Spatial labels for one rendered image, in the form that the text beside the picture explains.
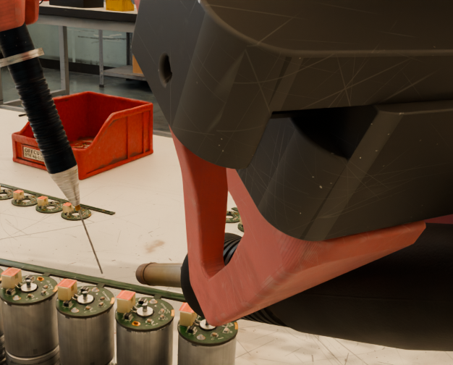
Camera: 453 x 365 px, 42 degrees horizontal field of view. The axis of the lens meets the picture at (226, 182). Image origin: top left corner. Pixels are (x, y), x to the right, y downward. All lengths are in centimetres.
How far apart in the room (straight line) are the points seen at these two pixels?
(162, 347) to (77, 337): 4
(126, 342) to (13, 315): 5
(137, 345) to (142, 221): 26
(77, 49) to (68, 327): 561
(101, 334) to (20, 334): 4
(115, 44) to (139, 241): 514
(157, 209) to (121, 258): 10
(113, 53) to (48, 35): 74
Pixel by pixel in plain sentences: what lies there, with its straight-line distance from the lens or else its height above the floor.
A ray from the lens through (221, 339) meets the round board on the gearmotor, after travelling 24.
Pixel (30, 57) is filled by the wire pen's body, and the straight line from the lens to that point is 21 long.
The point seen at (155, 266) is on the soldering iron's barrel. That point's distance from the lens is 21.
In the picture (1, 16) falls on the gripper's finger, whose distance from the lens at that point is 21.
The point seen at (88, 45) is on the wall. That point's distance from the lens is 575.
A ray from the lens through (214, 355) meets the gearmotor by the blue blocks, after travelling 24.
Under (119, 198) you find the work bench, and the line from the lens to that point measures 54.
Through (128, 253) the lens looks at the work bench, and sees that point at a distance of 44.
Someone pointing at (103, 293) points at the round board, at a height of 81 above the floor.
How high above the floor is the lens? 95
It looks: 20 degrees down
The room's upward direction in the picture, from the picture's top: 3 degrees clockwise
